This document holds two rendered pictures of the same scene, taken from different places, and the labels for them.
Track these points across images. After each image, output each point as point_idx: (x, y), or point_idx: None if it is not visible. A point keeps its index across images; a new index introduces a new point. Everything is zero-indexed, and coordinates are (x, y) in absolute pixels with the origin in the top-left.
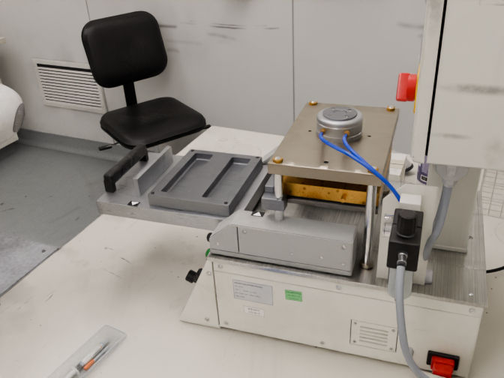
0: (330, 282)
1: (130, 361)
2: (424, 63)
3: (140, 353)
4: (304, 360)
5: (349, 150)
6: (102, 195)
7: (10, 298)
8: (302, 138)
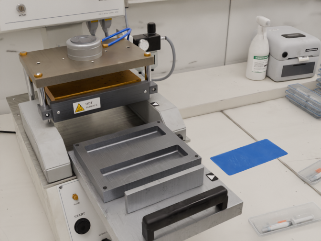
0: None
1: (252, 210)
2: None
3: (243, 212)
4: None
5: (127, 28)
6: (233, 205)
7: None
8: (107, 60)
